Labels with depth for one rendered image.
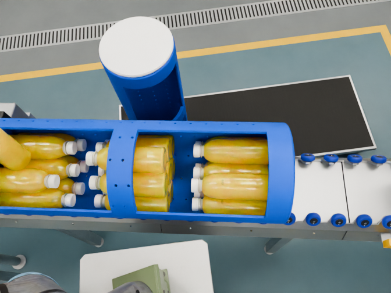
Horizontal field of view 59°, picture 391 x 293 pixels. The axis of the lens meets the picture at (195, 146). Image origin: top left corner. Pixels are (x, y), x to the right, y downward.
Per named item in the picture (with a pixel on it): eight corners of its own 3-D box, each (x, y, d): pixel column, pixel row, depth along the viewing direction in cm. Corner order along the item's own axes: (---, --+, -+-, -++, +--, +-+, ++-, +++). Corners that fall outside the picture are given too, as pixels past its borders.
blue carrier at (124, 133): (278, 232, 104) (299, 210, 79) (3, 222, 111) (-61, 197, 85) (274, 147, 116) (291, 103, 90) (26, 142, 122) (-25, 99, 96)
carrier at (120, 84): (134, 149, 207) (171, 174, 199) (82, 55, 127) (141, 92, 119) (163, 114, 215) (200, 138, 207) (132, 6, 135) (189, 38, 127)
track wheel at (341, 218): (348, 217, 102) (346, 212, 103) (333, 216, 102) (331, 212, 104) (345, 228, 104) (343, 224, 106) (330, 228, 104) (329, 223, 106)
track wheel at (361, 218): (374, 217, 101) (372, 213, 103) (359, 217, 101) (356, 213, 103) (371, 229, 103) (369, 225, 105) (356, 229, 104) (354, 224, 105)
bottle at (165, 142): (168, 135, 97) (99, 133, 98) (167, 160, 95) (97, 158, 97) (171, 140, 104) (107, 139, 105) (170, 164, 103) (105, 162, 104)
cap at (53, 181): (46, 180, 95) (52, 180, 95) (52, 171, 98) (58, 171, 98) (49, 190, 97) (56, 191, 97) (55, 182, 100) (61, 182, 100)
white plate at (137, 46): (82, 53, 126) (84, 54, 127) (140, 89, 118) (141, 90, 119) (131, 5, 134) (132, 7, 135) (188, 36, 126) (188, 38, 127)
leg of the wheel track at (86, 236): (103, 247, 199) (57, 227, 142) (93, 247, 200) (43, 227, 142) (105, 237, 201) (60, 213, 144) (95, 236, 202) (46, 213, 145)
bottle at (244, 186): (268, 203, 95) (197, 202, 97) (267, 178, 98) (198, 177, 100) (272, 196, 89) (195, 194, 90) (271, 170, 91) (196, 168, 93)
